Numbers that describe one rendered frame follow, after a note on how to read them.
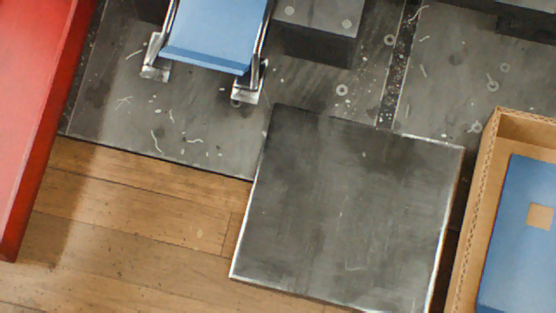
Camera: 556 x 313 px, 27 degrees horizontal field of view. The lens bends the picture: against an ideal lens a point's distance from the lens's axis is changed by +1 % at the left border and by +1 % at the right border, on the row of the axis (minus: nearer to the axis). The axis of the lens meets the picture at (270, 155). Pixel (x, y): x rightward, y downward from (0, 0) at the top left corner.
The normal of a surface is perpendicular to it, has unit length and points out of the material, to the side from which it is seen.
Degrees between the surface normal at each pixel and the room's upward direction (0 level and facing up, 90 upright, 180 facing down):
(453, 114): 0
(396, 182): 0
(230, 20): 0
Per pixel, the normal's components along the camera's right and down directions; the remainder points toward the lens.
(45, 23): -0.02, -0.25
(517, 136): -0.25, 0.94
